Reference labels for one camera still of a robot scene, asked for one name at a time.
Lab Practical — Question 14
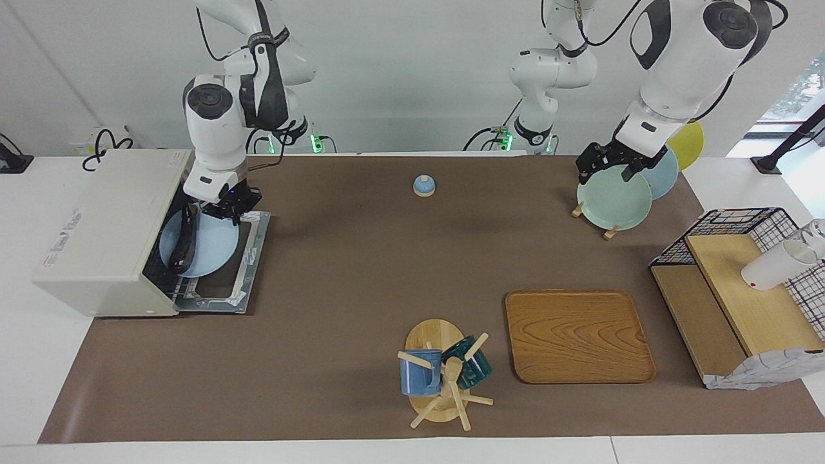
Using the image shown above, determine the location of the marble patterned cloth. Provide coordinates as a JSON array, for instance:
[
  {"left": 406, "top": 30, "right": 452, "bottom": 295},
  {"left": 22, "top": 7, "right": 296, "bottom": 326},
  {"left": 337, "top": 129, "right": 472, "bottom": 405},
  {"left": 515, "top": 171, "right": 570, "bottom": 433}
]
[{"left": 703, "top": 347, "right": 825, "bottom": 391}]

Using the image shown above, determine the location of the black clamp mount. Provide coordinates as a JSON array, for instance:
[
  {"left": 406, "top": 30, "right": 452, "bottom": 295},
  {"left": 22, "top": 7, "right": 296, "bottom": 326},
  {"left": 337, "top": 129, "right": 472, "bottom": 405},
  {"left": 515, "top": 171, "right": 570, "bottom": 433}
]
[{"left": 0, "top": 132, "right": 34, "bottom": 175}]

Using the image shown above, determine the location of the wooden shelf unit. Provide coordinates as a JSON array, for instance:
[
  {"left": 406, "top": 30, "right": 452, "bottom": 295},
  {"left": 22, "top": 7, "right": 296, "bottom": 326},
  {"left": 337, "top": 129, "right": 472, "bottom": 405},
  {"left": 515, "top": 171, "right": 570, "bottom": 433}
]
[{"left": 650, "top": 233, "right": 825, "bottom": 389}]

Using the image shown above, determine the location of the dark green mug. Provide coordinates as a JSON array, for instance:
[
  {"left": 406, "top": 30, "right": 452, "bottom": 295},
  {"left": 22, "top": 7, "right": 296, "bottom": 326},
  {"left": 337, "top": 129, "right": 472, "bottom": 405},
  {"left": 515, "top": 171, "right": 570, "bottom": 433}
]
[{"left": 442, "top": 335, "right": 492, "bottom": 390}]

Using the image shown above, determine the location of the brown table mat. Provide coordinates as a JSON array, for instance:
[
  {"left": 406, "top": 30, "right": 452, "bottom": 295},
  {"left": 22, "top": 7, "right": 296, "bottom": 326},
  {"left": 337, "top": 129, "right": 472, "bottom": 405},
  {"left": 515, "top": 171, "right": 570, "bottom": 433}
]
[{"left": 37, "top": 153, "right": 825, "bottom": 444}]

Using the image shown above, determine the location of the wooden serving tray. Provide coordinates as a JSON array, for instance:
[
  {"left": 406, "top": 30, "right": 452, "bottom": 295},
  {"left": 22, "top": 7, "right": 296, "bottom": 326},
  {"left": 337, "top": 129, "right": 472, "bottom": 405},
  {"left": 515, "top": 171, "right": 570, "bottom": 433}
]
[{"left": 504, "top": 289, "right": 657, "bottom": 385}]

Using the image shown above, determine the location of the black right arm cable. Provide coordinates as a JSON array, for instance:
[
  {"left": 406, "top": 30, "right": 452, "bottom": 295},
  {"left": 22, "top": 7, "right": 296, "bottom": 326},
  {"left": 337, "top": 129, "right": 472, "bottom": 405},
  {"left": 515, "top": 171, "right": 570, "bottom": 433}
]
[{"left": 193, "top": 5, "right": 307, "bottom": 173}]

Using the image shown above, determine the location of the yellow plate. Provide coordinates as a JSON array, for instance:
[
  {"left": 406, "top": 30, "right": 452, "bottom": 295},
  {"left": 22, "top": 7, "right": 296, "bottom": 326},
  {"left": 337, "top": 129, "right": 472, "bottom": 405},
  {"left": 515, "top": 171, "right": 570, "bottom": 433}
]
[{"left": 666, "top": 121, "right": 705, "bottom": 172}]

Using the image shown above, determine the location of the white power strip with cables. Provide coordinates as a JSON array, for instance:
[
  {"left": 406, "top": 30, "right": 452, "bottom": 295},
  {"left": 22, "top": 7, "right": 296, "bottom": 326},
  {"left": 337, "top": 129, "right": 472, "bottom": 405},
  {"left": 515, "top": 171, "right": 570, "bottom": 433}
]
[{"left": 70, "top": 125, "right": 140, "bottom": 173}]

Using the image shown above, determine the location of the small light blue plate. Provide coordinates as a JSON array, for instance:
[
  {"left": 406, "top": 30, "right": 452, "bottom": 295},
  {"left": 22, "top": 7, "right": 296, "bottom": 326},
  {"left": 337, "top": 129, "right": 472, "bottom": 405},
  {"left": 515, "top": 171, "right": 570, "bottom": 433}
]
[{"left": 159, "top": 209, "right": 240, "bottom": 278}]

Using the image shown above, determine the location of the oven wire rack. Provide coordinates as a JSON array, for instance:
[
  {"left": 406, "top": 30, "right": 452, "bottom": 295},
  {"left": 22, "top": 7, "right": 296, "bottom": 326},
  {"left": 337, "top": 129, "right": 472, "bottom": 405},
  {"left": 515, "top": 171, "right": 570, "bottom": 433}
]
[{"left": 144, "top": 258, "right": 194, "bottom": 300}]

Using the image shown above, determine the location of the clear glass cup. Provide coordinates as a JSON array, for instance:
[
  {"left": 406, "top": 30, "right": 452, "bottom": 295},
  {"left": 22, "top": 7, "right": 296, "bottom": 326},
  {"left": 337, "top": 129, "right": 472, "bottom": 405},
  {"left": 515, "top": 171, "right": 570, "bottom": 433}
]
[{"left": 799, "top": 218, "right": 825, "bottom": 258}]

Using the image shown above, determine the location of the pale green plate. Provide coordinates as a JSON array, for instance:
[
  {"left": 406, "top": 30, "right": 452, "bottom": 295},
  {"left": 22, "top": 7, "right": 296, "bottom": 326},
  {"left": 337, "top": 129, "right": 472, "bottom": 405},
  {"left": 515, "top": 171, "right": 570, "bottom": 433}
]
[{"left": 576, "top": 164, "right": 653, "bottom": 231}]

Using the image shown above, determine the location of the white cup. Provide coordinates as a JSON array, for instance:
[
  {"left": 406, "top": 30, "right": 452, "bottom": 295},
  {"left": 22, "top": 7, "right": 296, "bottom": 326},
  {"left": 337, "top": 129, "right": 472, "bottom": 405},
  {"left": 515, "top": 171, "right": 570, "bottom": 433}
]
[{"left": 741, "top": 238, "right": 818, "bottom": 291}]

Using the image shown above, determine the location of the large light blue plate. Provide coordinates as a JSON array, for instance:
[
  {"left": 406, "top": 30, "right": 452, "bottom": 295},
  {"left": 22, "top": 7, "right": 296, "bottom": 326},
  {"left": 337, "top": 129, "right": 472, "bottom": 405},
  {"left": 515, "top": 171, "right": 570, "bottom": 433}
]
[{"left": 637, "top": 145, "right": 679, "bottom": 200}]

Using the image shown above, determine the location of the black wire basket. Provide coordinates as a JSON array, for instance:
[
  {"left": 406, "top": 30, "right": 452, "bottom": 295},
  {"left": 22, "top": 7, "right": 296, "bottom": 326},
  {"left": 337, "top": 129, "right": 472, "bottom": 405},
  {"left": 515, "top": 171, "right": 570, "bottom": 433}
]
[{"left": 650, "top": 207, "right": 825, "bottom": 342}]

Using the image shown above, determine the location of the beige toaster oven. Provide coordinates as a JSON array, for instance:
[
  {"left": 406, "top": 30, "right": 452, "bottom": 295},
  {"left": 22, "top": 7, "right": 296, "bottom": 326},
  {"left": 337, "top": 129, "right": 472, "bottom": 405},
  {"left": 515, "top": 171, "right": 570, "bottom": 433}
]
[{"left": 32, "top": 148, "right": 271, "bottom": 318}]

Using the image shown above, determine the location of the toaster oven glass door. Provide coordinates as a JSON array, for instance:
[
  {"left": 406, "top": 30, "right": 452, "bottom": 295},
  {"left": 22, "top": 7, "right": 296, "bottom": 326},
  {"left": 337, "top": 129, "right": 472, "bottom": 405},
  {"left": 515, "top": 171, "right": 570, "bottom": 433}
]
[{"left": 173, "top": 209, "right": 272, "bottom": 315}]

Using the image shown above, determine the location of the blue mug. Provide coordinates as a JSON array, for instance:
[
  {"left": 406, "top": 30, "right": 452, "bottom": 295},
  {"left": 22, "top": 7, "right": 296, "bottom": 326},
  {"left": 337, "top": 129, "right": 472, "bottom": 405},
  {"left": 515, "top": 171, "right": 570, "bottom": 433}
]
[{"left": 400, "top": 349, "right": 443, "bottom": 396}]

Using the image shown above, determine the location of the wooden mug tree stand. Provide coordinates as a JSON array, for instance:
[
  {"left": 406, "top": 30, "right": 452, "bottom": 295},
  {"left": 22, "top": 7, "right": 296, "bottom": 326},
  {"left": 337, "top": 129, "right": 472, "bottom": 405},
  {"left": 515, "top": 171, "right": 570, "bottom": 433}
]
[{"left": 396, "top": 318, "right": 494, "bottom": 431}]

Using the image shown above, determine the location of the wooden plate rack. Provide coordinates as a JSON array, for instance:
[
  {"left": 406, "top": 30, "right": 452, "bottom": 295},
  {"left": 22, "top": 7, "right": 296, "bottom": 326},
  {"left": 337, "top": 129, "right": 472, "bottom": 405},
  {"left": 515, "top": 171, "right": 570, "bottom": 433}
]
[{"left": 571, "top": 201, "right": 630, "bottom": 241}]

